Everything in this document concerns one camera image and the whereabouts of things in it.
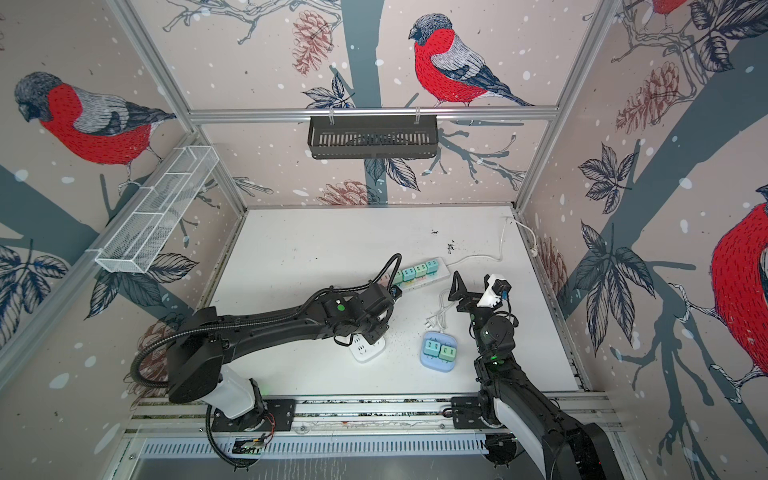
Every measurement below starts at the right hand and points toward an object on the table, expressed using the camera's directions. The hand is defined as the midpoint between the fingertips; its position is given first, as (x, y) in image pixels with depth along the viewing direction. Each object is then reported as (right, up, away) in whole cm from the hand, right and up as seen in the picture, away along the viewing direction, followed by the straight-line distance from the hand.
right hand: (468, 278), depth 79 cm
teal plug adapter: (-8, +1, +16) cm, 18 cm away
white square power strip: (-29, -21, +3) cm, 36 cm away
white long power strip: (-4, -1, +20) cm, 20 cm away
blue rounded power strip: (-8, -19, -1) cm, 21 cm away
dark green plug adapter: (-19, +1, -7) cm, 21 cm away
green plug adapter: (-12, 0, +15) cm, 19 cm away
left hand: (-23, -13, +1) cm, 27 cm away
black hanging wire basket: (-35, +47, +28) cm, 65 cm away
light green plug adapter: (-6, -20, -2) cm, 21 cm away
